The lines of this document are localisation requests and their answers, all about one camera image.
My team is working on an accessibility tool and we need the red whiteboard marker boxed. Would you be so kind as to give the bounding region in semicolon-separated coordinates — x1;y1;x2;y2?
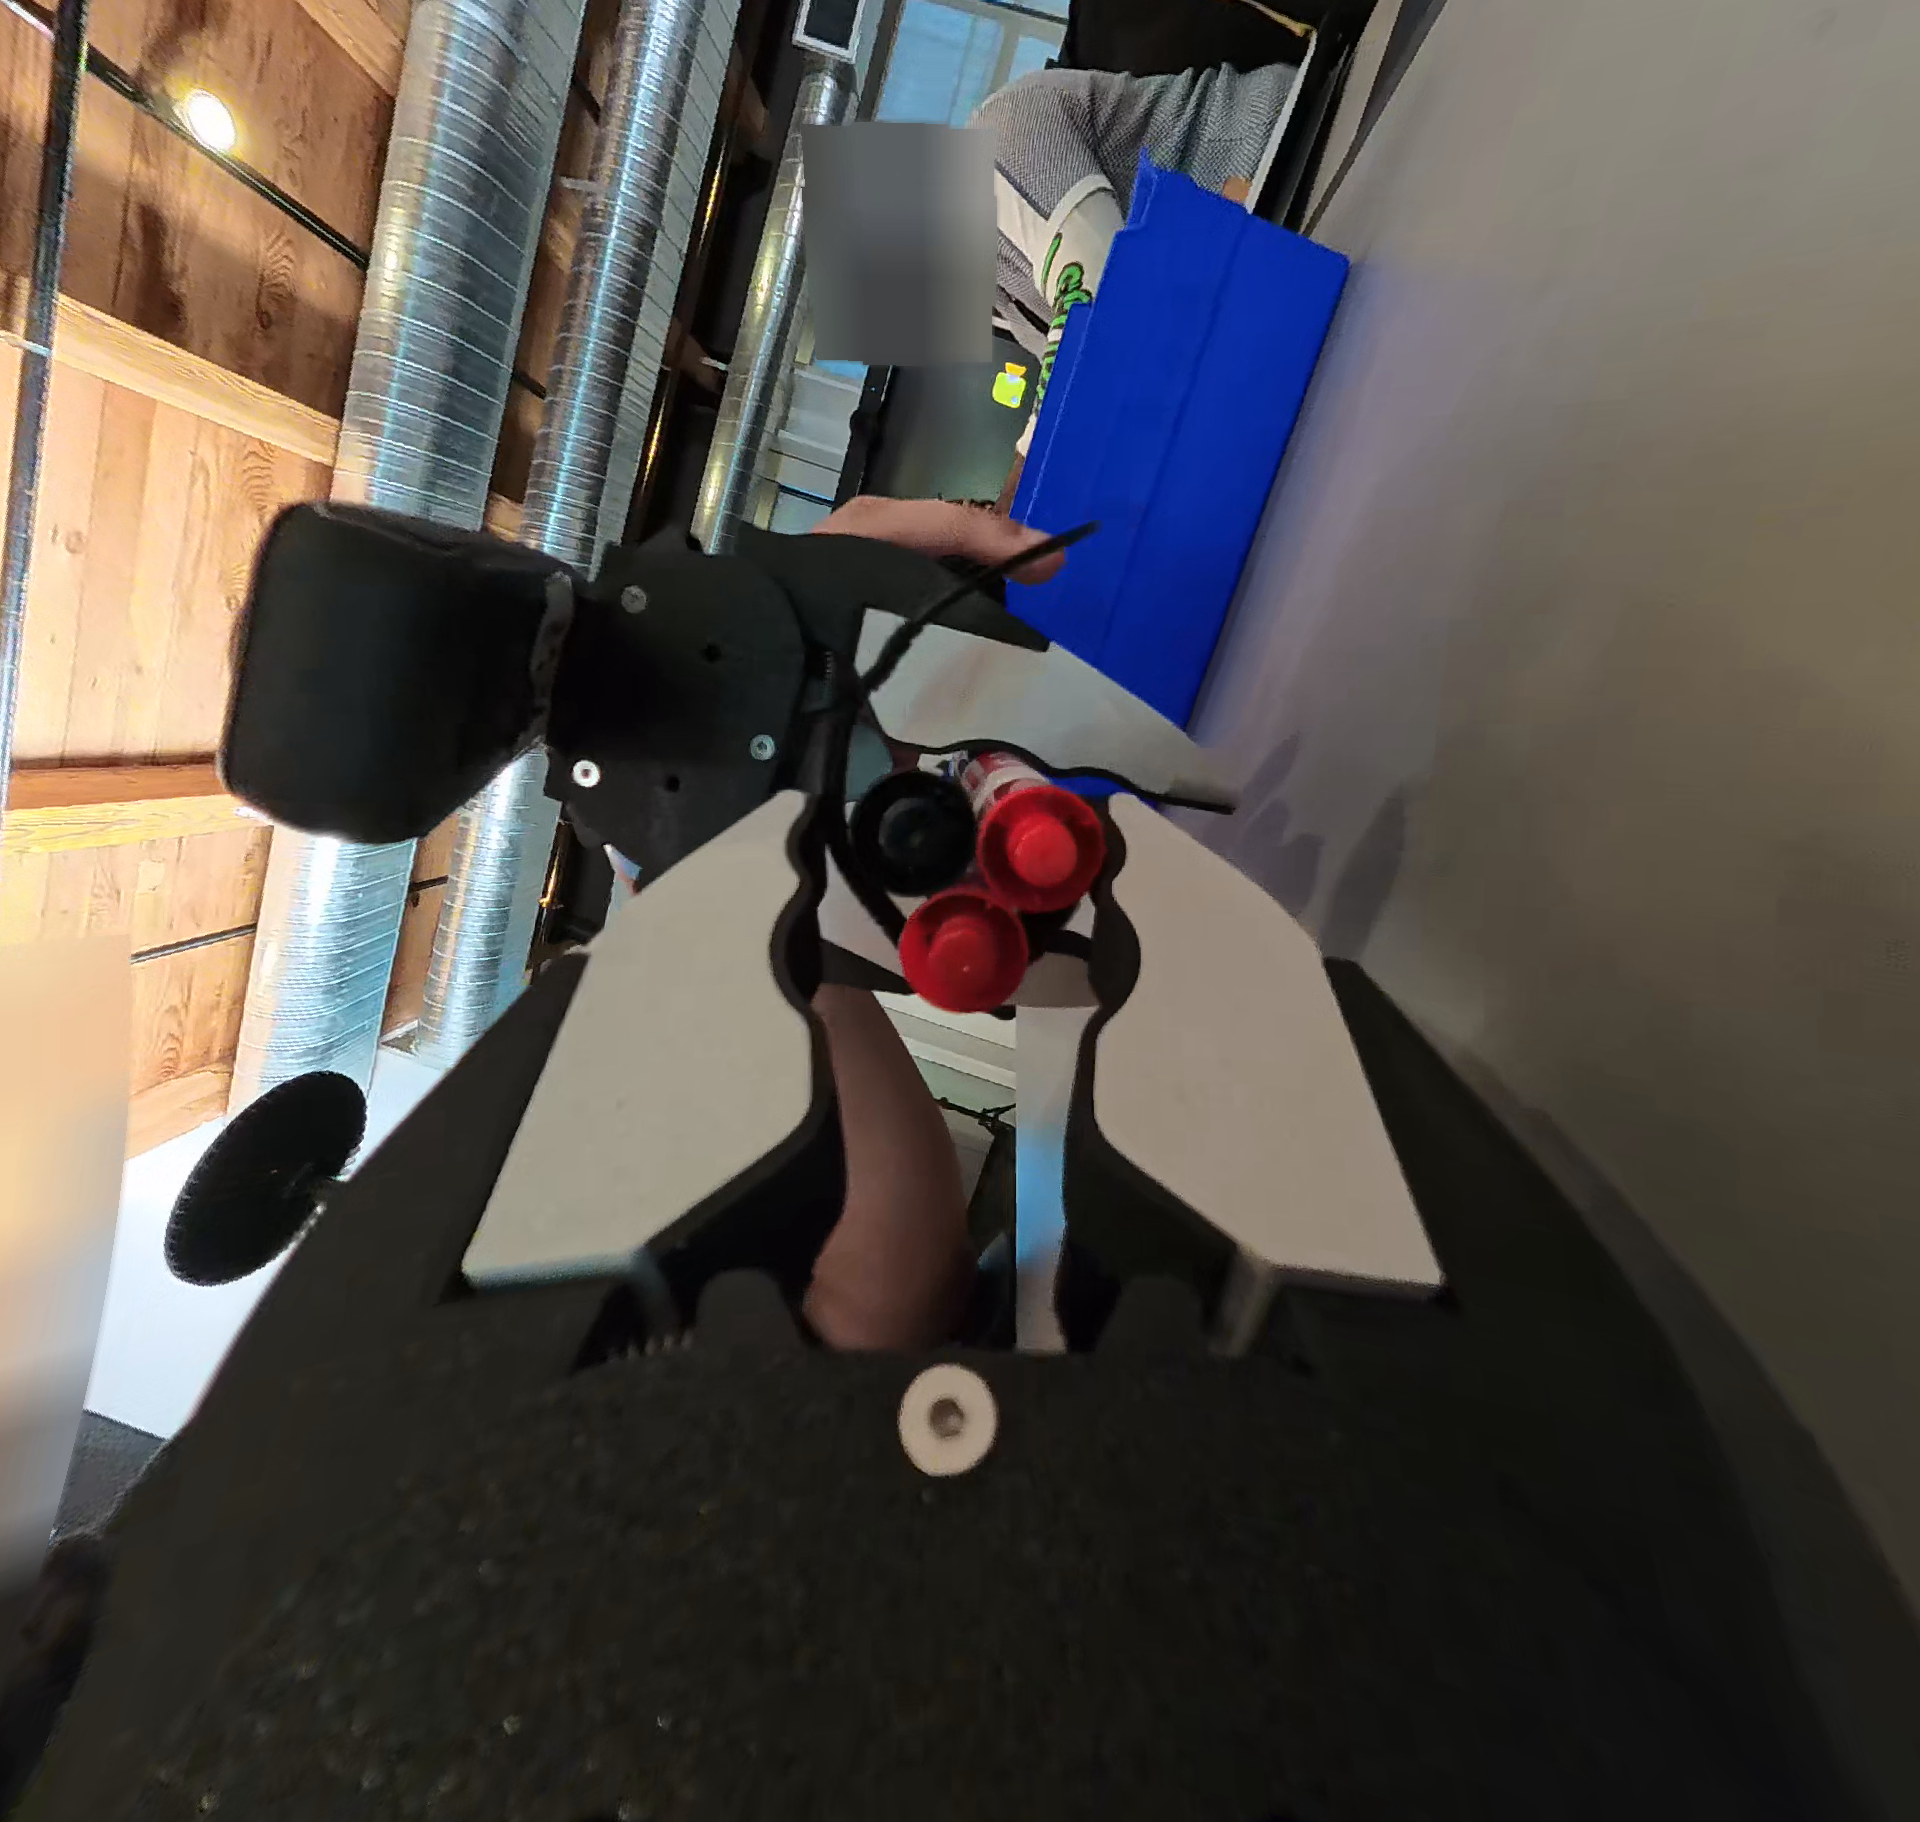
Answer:
961;749;1113;912
900;883;1035;1017

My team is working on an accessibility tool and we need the person's left hand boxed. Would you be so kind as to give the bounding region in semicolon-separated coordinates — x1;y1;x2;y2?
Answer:
816;494;1069;586

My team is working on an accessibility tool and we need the black round disc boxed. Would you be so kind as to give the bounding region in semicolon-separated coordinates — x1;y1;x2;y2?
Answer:
164;1070;372;1287

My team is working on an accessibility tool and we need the large blue plastic bin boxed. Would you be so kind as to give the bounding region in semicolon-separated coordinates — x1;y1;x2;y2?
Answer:
1005;151;1352;731

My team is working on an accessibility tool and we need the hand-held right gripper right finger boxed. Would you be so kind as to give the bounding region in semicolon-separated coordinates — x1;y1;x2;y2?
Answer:
1067;795;1449;1358

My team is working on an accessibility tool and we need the thin black cable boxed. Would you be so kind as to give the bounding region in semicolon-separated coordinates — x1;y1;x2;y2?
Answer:
858;524;1100;690

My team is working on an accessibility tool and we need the medium silver air duct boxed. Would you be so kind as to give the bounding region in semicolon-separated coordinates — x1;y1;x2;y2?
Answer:
421;0;767;1060

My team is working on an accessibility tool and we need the black metal pipe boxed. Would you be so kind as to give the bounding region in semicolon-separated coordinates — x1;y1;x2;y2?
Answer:
0;0;105;805

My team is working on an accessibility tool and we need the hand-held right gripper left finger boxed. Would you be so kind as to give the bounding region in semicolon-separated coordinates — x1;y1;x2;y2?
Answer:
457;788;843;1291

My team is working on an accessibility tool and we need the narrow silver air duct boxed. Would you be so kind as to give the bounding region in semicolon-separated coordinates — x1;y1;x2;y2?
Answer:
697;66;858;550

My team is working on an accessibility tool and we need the person's left forearm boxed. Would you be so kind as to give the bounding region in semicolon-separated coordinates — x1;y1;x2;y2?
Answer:
802;982;983;1351

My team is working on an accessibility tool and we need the wide silver air duct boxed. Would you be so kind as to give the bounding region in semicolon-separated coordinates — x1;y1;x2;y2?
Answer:
232;0;609;1104

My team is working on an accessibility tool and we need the black whiteboard marker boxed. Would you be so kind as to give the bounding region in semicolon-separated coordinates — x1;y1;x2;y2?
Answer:
846;769;977;896

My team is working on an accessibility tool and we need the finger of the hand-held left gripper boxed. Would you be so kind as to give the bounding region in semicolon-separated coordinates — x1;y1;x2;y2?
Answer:
862;619;1238;812
823;883;1104;1020

